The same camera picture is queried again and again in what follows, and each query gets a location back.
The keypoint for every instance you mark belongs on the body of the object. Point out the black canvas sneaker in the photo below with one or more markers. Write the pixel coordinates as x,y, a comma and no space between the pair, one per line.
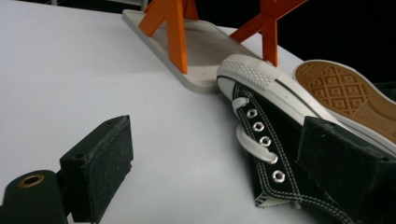
339,90
281,124

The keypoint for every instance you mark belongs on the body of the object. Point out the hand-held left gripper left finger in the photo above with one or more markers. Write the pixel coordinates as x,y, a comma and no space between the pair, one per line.
99,161

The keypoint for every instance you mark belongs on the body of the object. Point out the orange and grey shoe rack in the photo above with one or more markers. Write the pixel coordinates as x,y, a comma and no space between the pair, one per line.
202,46

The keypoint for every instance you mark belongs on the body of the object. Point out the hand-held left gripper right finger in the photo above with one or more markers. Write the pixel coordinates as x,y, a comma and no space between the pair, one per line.
342,165

